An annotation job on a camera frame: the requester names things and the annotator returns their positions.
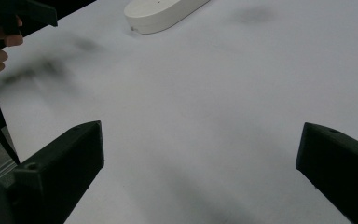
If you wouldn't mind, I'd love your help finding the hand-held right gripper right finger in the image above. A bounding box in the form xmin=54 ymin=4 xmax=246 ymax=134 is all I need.
xmin=295 ymin=121 xmax=358 ymax=224

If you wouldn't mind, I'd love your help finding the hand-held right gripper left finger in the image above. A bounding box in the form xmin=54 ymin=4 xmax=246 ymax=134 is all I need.
xmin=13 ymin=120 xmax=105 ymax=224

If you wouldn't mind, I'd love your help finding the white oval box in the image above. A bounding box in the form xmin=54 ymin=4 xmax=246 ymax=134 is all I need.
xmin=123 ymin=0 xmax=211 ymax=35

